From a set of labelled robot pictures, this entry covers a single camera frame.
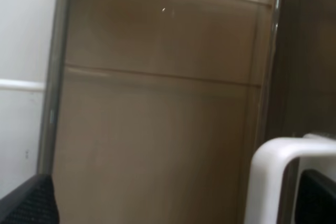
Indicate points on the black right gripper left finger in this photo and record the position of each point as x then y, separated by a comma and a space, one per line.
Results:
32, 202

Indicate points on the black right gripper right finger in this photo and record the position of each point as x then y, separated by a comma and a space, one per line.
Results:
314, 198

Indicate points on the middle smoky brown drawer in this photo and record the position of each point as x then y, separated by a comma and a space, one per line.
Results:
160, 104

